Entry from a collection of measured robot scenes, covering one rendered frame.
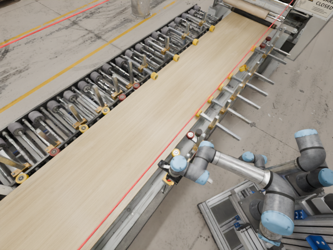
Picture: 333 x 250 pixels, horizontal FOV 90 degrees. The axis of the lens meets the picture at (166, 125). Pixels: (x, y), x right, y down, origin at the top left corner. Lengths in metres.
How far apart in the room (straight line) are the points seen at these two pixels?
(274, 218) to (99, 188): 1.22
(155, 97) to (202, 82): 0.64
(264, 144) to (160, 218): 1.98
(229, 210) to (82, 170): 1.71
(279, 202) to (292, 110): 3.08
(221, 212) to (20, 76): 4.03
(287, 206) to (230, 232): 1.47
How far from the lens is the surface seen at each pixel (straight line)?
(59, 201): 1.67
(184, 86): 2.08
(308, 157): 1.29
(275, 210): 0.93
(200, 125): 2.13
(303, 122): 3.87
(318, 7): 3.44
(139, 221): 1.69
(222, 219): 2.32
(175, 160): 0.81
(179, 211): 2.42
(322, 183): 1.69
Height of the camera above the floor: 2.39
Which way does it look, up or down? 60 degrees down
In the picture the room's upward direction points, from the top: 8 degrees clockwise
